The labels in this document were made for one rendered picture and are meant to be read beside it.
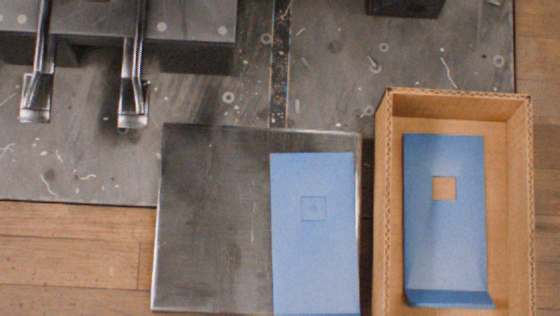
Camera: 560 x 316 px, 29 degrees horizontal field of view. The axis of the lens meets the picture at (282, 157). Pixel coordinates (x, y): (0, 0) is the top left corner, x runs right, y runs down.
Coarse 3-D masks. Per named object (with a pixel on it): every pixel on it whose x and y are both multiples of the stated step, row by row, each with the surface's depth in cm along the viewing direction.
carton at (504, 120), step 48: (384, 96) 88; (432, 96) 88; (480, 96) 87; (528, 96) 88; (384, 144) 87; (528, 144) 87; (384, 192) 85; (528, 192) 86; (384, 240) 84; (528, 240) 85; (384, 288) 83; (528, 288) 84
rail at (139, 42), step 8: (144, 0) 86; (144, 8) 86; (144, 16) 86; (136, 32) 85; (136, 40) 85; (136, 48) 85; (144, 48) 87; (136, 56) 85; (136, 64) 84; (136, 72) 84
